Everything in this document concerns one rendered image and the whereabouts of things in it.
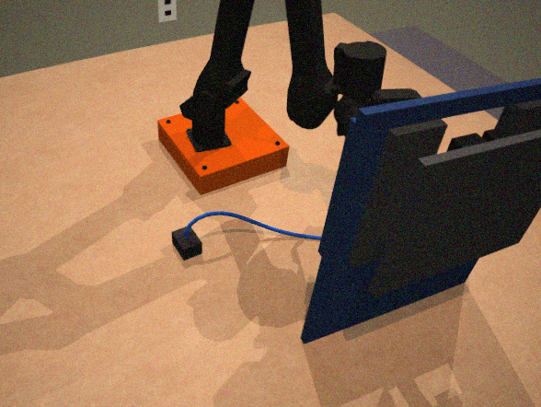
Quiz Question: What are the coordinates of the blue network cable with plug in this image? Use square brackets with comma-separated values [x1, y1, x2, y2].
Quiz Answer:
[184, 211, 321, 240]

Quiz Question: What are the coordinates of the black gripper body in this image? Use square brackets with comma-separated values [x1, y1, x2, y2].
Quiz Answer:
[343, 88, 422, 138]

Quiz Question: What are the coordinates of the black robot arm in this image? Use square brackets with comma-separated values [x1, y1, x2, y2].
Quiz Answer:
[179, 0, 386, 152]

